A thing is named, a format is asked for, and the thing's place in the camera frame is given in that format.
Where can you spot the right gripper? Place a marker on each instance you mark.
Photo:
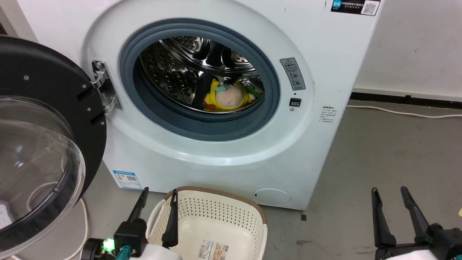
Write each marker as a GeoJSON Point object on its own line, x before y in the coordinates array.
{"type": "Point", "coordinates": [442, 243]}

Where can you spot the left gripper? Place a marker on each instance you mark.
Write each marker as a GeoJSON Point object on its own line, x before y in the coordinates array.
{"type": "Point", "coordinates": [130, 236]}

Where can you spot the cream perforated laundry basket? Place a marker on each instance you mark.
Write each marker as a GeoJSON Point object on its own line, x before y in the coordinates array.
{"type": "Point", "coordinates": [220, 220]}

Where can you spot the white front-load washing machine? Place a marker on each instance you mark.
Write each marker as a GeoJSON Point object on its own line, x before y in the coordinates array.
{"type": "Point", "coordinates": [223, 159]}

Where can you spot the yellow and peach plush toy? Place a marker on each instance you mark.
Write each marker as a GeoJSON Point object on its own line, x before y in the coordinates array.
{"type": "Point", "coordinates": [229, 97]}

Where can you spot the blue energy label sticker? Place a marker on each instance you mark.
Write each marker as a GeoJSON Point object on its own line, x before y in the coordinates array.
{"type": "Point", "coordinates": [127, 179]}

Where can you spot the barcode product label sticker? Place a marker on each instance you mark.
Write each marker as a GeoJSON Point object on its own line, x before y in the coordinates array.
{"type": "Point", "coordinates": [213, 250]}

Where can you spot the grey rubber door gasket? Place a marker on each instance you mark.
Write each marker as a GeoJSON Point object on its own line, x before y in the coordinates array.
{"type": "Point", "coordinates": [202, 122]}

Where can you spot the round drain filter cover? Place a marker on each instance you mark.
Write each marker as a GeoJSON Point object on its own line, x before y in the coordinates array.
{"type": "Point", "coordinates": [272, 197]}

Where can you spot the small printed text decal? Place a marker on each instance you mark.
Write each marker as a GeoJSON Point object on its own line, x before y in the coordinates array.
{"type": "Point", "coordinates": [327, 114]}

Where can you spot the metal door hinge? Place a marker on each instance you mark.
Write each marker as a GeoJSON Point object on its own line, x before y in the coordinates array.
{"type": "Point", "coordinates": [105, 86]}

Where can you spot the stainless steel washer drum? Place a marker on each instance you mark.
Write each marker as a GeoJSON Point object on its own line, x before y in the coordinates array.
{"type": "Point", "coordinates": [173, 68]}

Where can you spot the white power strip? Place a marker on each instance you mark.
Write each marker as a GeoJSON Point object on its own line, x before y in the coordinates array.
{"type": "Point", "coordinates": [4, 216]}

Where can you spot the black door latch socket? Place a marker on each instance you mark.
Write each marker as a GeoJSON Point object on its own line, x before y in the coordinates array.
{"type": "Point", "coordinates": [295, 102]}

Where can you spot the black round glass washer door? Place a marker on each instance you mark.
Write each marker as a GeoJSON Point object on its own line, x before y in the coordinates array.
{"type": "Point", "coordinates": [43, 79]}

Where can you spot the grey warning sticker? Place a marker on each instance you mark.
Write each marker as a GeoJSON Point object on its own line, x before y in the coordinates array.
{"type": "Point", "coordinates": [293, 73]}

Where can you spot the black QR code label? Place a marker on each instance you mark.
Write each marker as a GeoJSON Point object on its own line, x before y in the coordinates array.
{"type": "Point", "coordinates": [355, 6]}

